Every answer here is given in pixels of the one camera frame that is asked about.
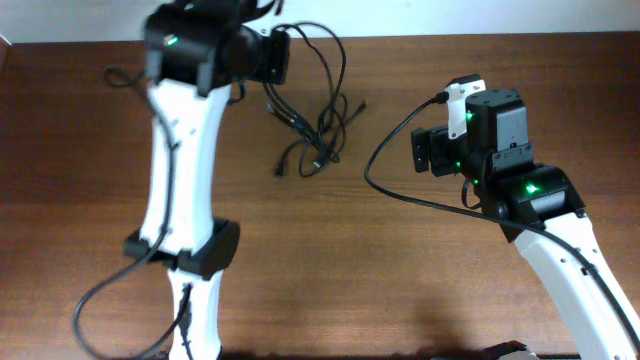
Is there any black USB cable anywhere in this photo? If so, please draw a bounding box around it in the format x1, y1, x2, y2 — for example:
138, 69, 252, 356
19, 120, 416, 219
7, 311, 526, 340
263, 21, 368, 179

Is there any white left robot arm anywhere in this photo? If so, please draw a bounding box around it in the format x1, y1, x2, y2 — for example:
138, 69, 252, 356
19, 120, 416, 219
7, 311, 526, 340
124, 1, 290, 359

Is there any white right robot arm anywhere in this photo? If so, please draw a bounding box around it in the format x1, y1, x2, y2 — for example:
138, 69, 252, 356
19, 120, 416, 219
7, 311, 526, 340
412, 89, 639, 359

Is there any black right camera cable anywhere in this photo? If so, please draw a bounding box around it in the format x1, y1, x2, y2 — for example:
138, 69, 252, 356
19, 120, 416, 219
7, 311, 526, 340
363, 92, 640, 346

